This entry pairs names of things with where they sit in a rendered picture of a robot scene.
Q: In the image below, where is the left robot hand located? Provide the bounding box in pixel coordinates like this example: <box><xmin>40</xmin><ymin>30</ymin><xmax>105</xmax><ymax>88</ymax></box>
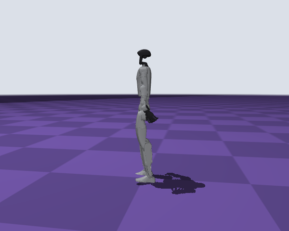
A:
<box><xmin>144</xmin><ymin>105</ymin><xmax>158</xmax><ymax>122</ymax></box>

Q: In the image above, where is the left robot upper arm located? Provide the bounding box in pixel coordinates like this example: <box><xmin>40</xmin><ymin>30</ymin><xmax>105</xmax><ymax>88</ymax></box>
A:
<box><xmin>139</xmin><ymin>67</ymin><xmax>148</xmax><ymax>91</ymax></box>

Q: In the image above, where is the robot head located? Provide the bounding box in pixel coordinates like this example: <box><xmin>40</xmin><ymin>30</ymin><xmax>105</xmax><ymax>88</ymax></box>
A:
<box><xmin>137</xmin><ymin>49</ymin><xmax>151</xmax><ymax>67</ymax></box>

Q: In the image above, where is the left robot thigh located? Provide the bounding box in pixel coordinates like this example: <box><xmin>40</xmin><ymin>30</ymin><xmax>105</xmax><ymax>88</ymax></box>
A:
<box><xmin>135</xmin><ymin>110</ymin><xmax>150</xmax><ymax>150</ymax></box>

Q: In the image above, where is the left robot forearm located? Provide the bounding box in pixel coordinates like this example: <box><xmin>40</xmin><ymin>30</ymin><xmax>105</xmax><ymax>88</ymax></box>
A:
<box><xmin>140</xmin><ymin>86</ymin><xmax>148</xmax><ymax>111</ymax></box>

